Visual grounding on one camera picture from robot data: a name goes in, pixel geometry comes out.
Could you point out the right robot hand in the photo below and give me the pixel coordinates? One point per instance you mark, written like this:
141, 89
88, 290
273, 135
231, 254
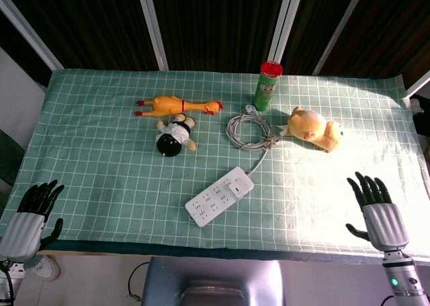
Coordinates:
384, 222

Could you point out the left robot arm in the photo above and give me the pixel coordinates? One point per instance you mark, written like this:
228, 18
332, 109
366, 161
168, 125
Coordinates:
6, 282

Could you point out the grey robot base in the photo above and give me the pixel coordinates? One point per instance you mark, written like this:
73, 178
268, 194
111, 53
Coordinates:
215, 282

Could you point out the black white plush doll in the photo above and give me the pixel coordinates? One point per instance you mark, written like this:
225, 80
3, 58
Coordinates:
174, 136

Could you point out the white power strip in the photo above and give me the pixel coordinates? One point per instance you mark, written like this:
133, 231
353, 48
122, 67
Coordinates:
220, 197

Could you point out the white plastic power adapter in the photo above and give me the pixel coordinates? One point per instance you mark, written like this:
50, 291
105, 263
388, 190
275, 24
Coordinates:
238, 185

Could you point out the green chips can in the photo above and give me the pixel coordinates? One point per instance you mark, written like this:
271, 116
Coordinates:
266, 89

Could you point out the yellow plush duck toy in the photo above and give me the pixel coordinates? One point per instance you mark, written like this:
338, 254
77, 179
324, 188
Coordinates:
314, 127

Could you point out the white sneaker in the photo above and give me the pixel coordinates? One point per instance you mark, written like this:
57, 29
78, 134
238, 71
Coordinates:
43, 267

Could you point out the yellow rubber chicken toy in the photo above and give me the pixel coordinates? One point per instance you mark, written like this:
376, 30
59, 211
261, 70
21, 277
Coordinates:
171, 106

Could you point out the green checkered tablecloth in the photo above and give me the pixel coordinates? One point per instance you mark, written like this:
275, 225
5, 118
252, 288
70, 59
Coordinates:
215, 158

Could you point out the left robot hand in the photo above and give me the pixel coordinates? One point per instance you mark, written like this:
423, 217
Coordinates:
23, 228

